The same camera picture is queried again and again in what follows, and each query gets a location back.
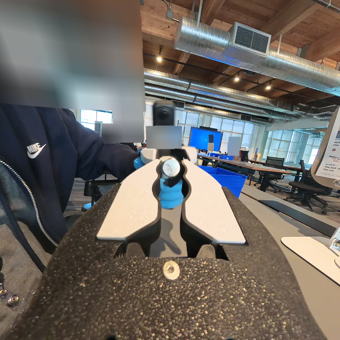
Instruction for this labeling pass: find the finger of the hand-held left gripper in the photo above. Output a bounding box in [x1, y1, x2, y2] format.
[182, 146, 198, 165]
[140, 148, 161, 166]

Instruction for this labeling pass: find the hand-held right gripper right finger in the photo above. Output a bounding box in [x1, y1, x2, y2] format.
[180, 159, 246, 244]

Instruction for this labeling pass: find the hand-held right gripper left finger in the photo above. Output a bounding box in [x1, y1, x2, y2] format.
[96, 159, 162, 242]

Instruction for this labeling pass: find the steel hex bolt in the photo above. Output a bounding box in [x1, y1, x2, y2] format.
[162, 158, 180, 178]

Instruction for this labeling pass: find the person's left forearm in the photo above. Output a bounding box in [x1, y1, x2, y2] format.
[66, 109, 138, 181]

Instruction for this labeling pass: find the person's left hand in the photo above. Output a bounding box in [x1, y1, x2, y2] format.
[158, 177, 184, 210]

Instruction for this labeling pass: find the blue screen monitor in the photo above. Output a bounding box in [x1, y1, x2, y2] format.
[189, 127, 223, 154]

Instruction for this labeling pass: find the large blue plastic bin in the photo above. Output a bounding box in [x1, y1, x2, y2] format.
[198, 165, 248, 199]

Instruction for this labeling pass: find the black chair armrest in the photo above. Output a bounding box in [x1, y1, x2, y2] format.
[84, 179, 121, 213]

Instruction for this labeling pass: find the long wooden desk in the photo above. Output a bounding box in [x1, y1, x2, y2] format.
[198, 154, 291, 192]

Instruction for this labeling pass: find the black office chair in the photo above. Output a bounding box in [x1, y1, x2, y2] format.
[285, 159, 334, 215]
[254, 156, 286, 194]

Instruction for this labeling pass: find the black table strip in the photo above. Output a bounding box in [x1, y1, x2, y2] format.
[259, 199, 337, 237]

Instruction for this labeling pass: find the navy zip jacket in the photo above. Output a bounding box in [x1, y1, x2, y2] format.
[0, 104, 88, 271]

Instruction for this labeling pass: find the white stand base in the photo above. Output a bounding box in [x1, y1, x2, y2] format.
[281, 236, 340, 287]

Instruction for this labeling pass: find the grey vent grille box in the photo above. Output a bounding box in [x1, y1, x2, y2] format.
[223, 22, 272, 63]

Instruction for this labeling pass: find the printed instruction sheet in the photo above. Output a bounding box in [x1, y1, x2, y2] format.
[311, 106, 340, 189]

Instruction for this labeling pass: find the large silver air duct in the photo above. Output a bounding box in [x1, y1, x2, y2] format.
[174, 16, 340, 97]

